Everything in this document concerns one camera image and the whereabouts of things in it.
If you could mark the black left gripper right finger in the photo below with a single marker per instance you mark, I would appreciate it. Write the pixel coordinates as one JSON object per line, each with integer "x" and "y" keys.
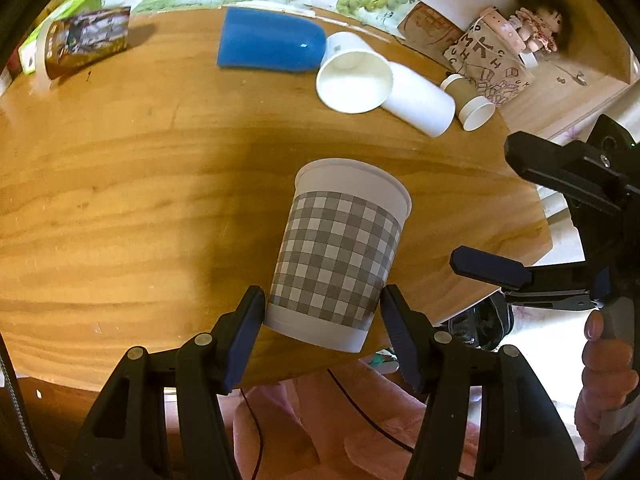
{"x": 522, "y": 435}

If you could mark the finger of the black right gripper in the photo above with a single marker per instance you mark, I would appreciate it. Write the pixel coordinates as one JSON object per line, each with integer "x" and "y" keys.
{"x": 577, "y": 170}
{"x": 564, "y": 286}

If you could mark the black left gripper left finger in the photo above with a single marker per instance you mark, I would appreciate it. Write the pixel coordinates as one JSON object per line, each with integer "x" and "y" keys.
{"x": 124, "y": 434}

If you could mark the grey checkered paper cup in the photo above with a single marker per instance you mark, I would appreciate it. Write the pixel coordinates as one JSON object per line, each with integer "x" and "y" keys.
{"x": 339, "y": 243}

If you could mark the olive green paper cup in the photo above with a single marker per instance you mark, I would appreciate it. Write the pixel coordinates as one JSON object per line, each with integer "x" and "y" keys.
{"x": 472, "y": 109}

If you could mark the translucent white plastic cup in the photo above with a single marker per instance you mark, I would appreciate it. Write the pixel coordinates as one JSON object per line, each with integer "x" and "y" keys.
{"x": 418, "y": 102}

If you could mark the white paper cup leaf print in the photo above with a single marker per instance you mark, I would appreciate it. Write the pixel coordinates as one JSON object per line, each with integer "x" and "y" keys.
{"x": 353, "y": 78}

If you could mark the blue plastic cup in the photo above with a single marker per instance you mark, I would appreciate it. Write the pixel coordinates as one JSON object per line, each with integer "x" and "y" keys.
{"x": 265, "y": 40}

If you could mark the brown printed paper cup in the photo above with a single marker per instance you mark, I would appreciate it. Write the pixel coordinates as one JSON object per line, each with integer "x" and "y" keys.
{"x": 65, "y": 46}

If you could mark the right hand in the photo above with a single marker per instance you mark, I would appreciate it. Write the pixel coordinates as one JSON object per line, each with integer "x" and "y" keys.
{"x": 607, "y": 379}

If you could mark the doll with brown hair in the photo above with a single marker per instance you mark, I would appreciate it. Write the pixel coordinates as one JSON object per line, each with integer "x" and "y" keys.
{"x": 543, "y": 25}

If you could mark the brown cardboard sheet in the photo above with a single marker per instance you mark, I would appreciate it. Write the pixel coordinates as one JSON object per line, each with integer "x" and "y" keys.
{"x": 428, "y": 32}

